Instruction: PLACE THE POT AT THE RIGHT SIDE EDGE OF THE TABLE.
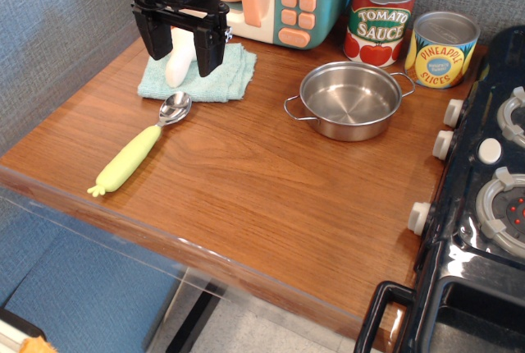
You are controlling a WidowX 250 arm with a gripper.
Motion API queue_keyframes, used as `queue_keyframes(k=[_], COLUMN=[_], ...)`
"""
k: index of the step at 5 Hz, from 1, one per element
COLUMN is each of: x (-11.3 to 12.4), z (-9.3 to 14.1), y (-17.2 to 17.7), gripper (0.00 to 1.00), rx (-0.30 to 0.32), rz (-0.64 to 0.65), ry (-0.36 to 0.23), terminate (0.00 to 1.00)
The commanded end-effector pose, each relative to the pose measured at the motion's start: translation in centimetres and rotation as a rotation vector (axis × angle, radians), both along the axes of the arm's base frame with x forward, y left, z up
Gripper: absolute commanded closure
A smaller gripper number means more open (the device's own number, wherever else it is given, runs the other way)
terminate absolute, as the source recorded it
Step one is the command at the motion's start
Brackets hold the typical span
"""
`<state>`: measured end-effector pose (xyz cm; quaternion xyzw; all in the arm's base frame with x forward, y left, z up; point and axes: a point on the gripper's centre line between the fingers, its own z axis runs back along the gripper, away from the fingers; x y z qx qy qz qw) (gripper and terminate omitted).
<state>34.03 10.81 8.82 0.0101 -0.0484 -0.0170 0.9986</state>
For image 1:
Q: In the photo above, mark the tomato sauce can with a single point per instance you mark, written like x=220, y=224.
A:
x=375, y=31

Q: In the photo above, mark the stainless steel pot with handles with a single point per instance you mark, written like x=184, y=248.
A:
x=348, y=101

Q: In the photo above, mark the spoon with yellow-green handle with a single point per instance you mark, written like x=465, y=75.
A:
x=174, y=109

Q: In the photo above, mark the light blue folded cloth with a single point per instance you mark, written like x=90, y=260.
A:
x=227, y=82

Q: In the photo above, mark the pineapple slices can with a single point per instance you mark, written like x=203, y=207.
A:
x=441, y=48

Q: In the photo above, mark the orange object at corner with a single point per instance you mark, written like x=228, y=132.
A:
x=36, y=345

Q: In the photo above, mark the white plush mushroom toy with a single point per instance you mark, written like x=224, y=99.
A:
x=183, y=53

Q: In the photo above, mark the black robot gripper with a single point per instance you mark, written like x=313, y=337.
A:
x=153, y=18

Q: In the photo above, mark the black toy stove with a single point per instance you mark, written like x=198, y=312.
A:
x=469, y=290

